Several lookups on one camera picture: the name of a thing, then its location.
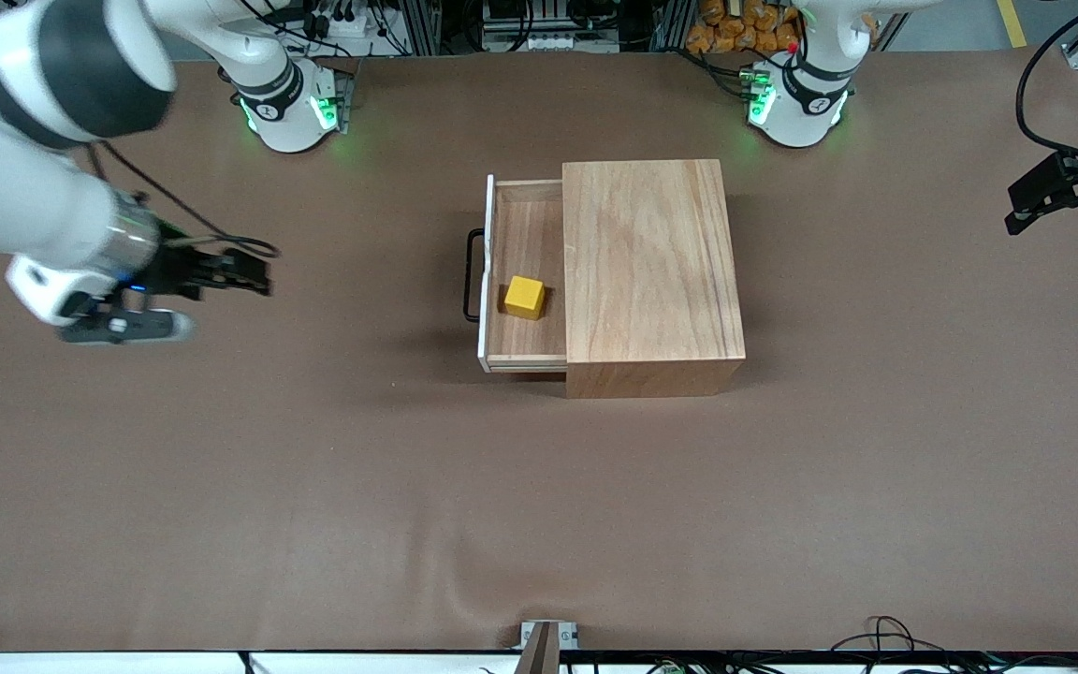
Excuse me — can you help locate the black metal drawer handle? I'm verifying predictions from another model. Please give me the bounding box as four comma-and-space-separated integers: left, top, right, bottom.
461, 227, 488, 325

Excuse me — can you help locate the yellow wooden cube block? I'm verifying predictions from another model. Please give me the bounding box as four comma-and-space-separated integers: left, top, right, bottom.
503, 275, 546, 321

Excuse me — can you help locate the white-fronted wooden drawer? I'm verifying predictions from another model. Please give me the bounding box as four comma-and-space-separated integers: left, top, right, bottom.
476, 173, 570, 374

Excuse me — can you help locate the wooden drawer cabinet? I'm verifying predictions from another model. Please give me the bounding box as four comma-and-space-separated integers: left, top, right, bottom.
561, 158, 748, 401

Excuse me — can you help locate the white power strip with plugs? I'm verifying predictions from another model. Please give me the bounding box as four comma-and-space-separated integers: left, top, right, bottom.
296, 0, 386, 40

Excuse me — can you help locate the orange packaged items pile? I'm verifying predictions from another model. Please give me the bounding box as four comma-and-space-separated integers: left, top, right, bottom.
686, 0, 804, 55

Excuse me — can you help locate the white electronics box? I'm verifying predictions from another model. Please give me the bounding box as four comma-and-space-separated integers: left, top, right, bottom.
481, 0, 589, 54

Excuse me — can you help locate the brown table cover mat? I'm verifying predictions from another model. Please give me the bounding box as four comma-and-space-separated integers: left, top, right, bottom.
0, 47, 1078, 654

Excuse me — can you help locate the white table edge strip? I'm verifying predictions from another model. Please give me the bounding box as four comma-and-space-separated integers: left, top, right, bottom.
0, 652, 521, 674

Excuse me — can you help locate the metal table edge clamp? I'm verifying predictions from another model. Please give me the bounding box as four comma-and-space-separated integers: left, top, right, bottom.
517, 620, 580, 674

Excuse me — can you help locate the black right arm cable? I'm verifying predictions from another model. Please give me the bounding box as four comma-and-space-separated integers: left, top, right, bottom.
80, 140, 280, 261

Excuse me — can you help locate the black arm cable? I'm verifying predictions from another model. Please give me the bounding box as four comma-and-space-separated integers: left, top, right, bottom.
80, 140, 280, 261
1014, 0, 1078, 162

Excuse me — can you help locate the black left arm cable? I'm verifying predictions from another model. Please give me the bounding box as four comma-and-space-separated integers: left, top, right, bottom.
1014, 0, 1078, 162

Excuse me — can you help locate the grey aluminium frame post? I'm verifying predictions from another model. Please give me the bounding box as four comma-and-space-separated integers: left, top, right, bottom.
403, 0, 446, 57

